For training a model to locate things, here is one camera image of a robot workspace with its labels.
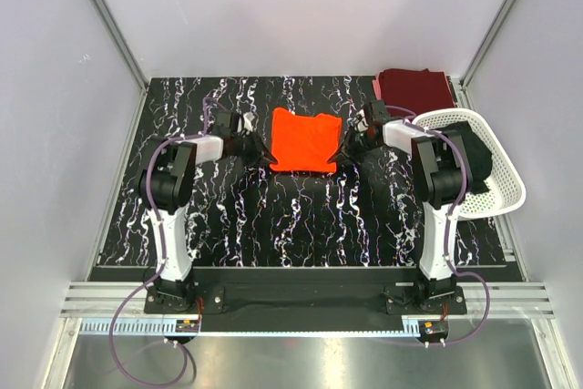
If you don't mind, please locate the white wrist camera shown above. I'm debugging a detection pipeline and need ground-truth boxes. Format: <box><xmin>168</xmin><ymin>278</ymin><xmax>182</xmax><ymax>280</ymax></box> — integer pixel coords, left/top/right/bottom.
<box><xmin>353</xmin><ymin>108</ymin><xmax>371</xmax><ymax>132</ymax></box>
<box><xmin>238</xmin><ymin>112</ymin><xmax>255</xmax><ymax>132</ymax></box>

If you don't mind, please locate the aluminium front rail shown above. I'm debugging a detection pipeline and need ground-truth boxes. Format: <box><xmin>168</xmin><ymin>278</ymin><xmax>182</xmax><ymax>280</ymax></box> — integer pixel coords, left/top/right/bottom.
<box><xmin>60</xmin><ymin>282</ymin><xmax>554</xmax><ymax>319</ymax></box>

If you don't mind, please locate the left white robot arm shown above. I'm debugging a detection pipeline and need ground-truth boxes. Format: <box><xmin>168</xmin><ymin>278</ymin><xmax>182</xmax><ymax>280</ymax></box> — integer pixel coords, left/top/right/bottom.
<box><xmin>137</xmin><ymin>110</ymin><xmax>277</xmax><ymax>312</ymax></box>

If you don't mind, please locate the white plastic laundry basket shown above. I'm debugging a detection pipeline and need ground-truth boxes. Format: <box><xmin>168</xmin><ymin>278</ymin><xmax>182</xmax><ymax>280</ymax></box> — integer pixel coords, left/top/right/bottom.
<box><xmin>413</xmin><ymin>108</ymin><xmax>526</xmax><ymax>220</ymax></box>

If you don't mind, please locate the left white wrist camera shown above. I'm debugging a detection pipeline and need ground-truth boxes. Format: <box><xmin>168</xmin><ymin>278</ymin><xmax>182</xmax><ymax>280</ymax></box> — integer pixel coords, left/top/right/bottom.
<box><xmin>238</xmin><ymin>112</ymin><xmax>255</xmax><ymax>132</ymax></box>

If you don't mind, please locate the left aluminium frame post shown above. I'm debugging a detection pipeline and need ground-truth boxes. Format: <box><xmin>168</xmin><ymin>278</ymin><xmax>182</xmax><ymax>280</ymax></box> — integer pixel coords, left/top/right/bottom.
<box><xmin>90</xmin><ymin>0</ymin><xmax>149</xmax><ymax>91</ymax></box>

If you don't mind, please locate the right aluminium frame post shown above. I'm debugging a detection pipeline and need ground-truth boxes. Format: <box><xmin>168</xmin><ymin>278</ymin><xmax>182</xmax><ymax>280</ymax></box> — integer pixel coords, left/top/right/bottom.
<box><xmin>460</xmin><ymin>0</ymin><xmax>518</xmax><ymax>87</ymax></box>

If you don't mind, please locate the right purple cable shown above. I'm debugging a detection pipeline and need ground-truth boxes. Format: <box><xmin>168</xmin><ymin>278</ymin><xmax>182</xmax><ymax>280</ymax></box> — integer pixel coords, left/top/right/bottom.
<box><xmin>386</xmin><ymin>105</ymin><xmax>492</xmax><ymax>347</ymax></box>

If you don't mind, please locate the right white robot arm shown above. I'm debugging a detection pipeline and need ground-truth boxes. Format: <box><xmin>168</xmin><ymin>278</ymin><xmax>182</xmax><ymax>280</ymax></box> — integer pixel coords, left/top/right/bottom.
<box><xmin>328</xmin><ymin>100</ymin><xmax>470</xmax><ymax>313</ymax></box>

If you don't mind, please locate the folded pink t shirt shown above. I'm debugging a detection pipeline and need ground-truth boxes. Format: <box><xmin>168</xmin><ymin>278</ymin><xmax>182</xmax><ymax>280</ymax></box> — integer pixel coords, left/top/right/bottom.
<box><xmin>373</xmin><ymin>77</ymin><xmax>384</xmax><ymax>100</ymax></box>

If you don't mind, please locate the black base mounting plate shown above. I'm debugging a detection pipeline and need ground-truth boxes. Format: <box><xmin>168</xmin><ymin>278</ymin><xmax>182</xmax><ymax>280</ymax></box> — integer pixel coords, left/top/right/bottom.
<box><xmin>145</xmin><ymin>267</ymin><xmax>467</xmax><ymax>316</ymax></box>

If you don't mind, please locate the folded maroon t shirt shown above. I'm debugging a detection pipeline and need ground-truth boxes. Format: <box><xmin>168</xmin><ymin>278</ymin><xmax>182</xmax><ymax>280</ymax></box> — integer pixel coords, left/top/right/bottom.
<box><xmin>376</xmin><ymin>68</ymin><xmax>455</xmax><ymax>117</ymax></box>

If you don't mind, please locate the white slotted cable duct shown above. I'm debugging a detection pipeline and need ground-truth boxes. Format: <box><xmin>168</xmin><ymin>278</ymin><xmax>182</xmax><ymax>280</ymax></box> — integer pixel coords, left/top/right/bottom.
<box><xmin>80</xmin><ymin>317</ymin><xmax>420</xmax><ymax>338</ymax></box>

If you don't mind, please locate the purple cable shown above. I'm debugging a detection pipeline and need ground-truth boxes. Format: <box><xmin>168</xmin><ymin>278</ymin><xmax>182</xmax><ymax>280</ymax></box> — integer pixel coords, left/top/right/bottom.
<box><xmin>386</xmin><ymin>105</ymin><xmax>492</xmax><ymax>347</ymax></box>
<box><xmin>108</xmin><ymin>96</ymin><xmax>198</xmax><ymax>389</ymax></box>

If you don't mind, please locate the orange t shirt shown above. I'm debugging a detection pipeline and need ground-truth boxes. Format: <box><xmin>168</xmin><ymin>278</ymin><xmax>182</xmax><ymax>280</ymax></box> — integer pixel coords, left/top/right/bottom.
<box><xmin>270</xmin><ymin>107</ymin><xmax>343</xmax><ymax>174</ymax></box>

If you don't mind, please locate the aluminium frame post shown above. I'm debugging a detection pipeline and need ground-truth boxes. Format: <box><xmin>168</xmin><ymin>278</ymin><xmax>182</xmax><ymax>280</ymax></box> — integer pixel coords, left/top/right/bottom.
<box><xmin>90</xmin><ymin>0</ymin><xmax>149</xmax><ymax>91</ymax></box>
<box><xmin>460</xmin><ymin>0</ymin><xmax>518</xmax><ymax>87</ymax></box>

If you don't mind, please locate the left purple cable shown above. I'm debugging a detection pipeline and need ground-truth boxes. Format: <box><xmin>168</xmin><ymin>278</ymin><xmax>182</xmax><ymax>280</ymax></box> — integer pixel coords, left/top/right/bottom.
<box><xmin>108</xmin><ymin>96</ymin><xmax>198</xmax><ymax>389</ymax></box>

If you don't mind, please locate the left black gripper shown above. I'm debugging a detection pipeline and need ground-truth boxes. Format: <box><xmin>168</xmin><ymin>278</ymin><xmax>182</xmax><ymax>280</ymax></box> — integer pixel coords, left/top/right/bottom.
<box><xmin>231</xmin><ymin>129</ymin><xmax>278</xmax><ymax>169</ymax></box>

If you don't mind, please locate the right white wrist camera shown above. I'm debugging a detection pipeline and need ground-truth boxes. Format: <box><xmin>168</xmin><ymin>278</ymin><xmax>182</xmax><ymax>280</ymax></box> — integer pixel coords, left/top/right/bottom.
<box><xmin>353</xmin><ymin>108</ymin><xmax>371</xmax><ymax>132</ymax></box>

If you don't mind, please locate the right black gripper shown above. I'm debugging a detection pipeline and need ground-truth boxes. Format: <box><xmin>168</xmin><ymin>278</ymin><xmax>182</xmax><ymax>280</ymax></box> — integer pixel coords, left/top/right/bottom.
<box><xmin>328</xmin><ymin>126</ymin><xmax>380</xmax><ymax>167</ymax></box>

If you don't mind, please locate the black t shirt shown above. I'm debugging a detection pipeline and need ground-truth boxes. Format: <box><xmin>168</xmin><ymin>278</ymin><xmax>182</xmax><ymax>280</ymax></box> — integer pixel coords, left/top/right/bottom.
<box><xmin>442</xmin><ymin>121</ymin><xmax>493</xmax><ymax>195</ymax></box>

